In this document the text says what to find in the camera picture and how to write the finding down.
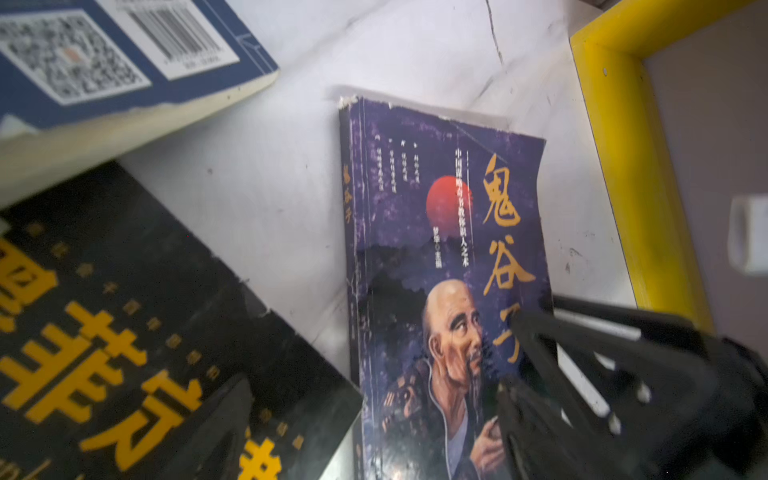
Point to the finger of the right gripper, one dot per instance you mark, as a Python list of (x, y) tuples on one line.
[(538, 443), (617, 369)]

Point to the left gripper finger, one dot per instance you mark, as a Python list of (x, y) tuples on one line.
[(211, 441)]

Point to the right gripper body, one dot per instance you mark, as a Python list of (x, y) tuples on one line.
[(727, 440)]

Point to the purple old man book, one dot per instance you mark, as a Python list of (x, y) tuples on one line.
[(444, 246)]

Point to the black book yellow title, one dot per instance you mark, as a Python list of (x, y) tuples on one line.
[(117, 324)]

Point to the yellow pink blue bookshelf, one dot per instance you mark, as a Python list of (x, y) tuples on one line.
[(676, 94)]

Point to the blue book front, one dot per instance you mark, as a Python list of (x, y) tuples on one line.
[(84, 82)]

